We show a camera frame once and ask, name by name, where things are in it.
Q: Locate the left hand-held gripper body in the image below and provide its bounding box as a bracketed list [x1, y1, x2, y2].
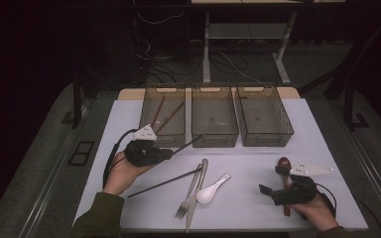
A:
[124, 123, 165, 168]

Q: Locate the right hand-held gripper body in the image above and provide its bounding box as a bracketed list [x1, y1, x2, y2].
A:
[271, 161, 334, 206]

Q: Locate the brown wooden spoon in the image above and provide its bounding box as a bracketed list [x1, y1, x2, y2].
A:
[277, 156, 292, 217]

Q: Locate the grey transparent plastic bin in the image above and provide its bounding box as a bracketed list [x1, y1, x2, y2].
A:
[235, 85, 296, 148]
[190, 86, 240, 149]
[137, 86, 187, 149]

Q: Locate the black chopstick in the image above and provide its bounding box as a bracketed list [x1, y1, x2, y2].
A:
[127, 167, 202, 199]
[171, 134, 203, 157]

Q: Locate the white ceramic spoon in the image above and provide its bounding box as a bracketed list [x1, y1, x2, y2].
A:
[195, 173, 232, 205]

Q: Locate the person's right hand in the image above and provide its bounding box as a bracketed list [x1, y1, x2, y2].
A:
[289, 194, 340, 232]

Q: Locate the person's left hand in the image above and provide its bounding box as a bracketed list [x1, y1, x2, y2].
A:
[102, 152, 153, 195]

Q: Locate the white table cover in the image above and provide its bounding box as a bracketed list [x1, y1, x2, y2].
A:
[71, 97, 369, 231]

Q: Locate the metal fork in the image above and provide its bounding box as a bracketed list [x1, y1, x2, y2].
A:
[175, 163, 202, 220]

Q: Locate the metal table knife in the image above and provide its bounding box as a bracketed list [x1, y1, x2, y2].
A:
[185, 158, 209, 234]

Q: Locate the black metal stand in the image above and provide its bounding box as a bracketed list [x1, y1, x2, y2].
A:
[61, 73, 90, 130]
[343, 78, 371, 132]

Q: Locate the right hand-held gripper cable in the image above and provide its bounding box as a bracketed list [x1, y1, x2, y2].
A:
[317, 182, 338, 217]

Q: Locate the metal floor rail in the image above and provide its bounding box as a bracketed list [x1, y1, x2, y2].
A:
[18, 98, 95, 238]
[338, 127, 381, 229]

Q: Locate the white metal desk frame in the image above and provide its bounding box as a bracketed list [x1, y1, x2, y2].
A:
[201, 11, 293, 86]

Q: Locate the white floor cable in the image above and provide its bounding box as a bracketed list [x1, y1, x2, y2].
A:
[218, 51, 263, 83]

